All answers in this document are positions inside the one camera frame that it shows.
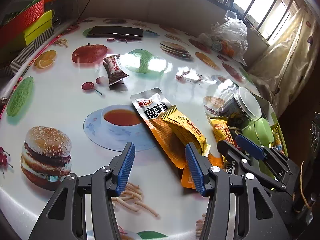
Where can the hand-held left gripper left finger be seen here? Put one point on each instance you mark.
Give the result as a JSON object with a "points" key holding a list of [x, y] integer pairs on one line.
{"points": [[125, 170]]}

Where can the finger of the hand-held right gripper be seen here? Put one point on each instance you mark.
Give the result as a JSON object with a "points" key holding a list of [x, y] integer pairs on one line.
{"points": [[227, 148], [250, 146]]}

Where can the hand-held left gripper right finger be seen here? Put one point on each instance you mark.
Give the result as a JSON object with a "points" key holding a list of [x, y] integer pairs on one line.
{"points": [[196, 170]]}

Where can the orange pastry packet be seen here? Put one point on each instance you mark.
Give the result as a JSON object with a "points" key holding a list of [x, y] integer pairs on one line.
{"points": [[220, 132]]}

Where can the green glass jar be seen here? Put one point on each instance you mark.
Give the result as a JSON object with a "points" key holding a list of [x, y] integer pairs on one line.
{"points": [[262, 130]]}

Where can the green cardboard box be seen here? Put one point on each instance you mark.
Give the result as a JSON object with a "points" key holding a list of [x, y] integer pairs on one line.
{"points": [[268, 110]]}

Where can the clear jar with white lid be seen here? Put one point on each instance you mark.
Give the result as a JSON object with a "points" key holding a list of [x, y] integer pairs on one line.
{"points": [[247, 102]]}

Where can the yellow peanut crisp packet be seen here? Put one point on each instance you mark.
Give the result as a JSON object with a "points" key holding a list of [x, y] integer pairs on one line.
{"points": [[185, 127]]}

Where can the white nougat candy packet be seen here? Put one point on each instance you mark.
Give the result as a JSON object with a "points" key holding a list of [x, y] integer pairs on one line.
{"points": [[115, 68]]}

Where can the cream patterned curtain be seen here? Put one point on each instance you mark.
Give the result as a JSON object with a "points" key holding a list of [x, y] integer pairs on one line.
{"points": [[287, 62]]}

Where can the clear plastic bag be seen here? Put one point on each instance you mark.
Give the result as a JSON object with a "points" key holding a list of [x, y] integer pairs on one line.
{"points": [[232, 32]]}

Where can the window with bars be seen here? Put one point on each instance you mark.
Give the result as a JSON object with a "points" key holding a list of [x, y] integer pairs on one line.
{"points": [[255, 7]]}

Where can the black smartphone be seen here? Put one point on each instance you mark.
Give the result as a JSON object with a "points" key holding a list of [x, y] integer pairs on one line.
{"points": [[115, 31]]}

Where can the yellow-green box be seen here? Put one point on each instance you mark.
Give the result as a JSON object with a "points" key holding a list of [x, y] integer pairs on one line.
{"points": [[37, 30]]}

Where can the red woven pattern box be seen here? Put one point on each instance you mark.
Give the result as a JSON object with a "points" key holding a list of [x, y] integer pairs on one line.
{"points": [[27, 20]]}

